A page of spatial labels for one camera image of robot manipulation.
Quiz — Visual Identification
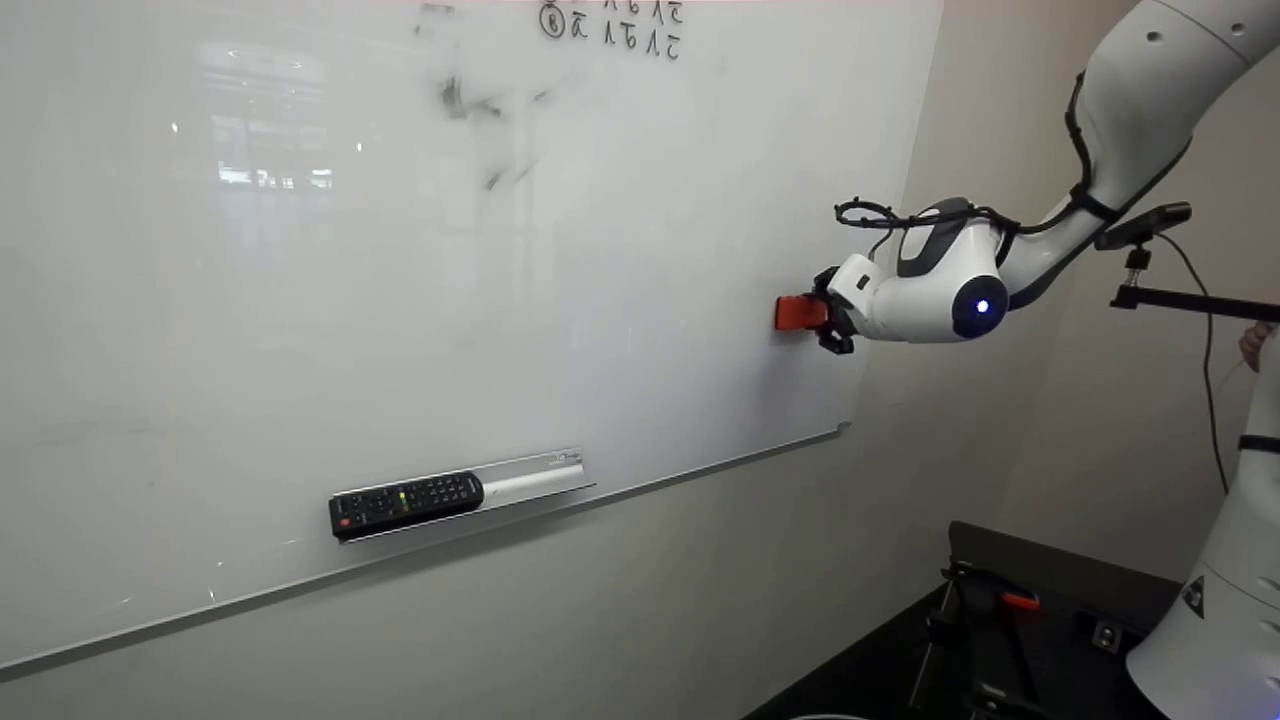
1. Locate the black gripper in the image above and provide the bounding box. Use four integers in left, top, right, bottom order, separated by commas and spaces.
812, 266, 863, 359

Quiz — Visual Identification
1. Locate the orange felt eraser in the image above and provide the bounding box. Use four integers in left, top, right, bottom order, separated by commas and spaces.
773, 293, 838, 338

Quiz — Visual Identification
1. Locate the large white glass whiteboard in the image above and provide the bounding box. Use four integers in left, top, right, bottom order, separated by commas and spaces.
0, 0, 949, 674

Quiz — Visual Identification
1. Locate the person's hand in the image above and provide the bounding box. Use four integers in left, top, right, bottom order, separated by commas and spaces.
1235, 316, 1280, 376

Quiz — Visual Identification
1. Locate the black remote control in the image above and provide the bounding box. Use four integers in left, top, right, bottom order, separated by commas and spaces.
325, 468, 490, 543

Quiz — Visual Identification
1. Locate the black clamp with red handle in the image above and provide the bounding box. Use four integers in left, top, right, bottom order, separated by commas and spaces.
913, 558, 1056, 720

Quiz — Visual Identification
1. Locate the black exterior camera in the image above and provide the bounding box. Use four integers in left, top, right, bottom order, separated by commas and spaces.
1094, 200, 1195, 257

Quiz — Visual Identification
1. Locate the black camera stand bar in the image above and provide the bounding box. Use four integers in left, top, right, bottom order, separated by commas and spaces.
1110, 245, 1280, 326

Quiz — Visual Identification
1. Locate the thin camera cable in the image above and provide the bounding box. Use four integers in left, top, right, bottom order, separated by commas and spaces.
1158, 232, 1235, 500

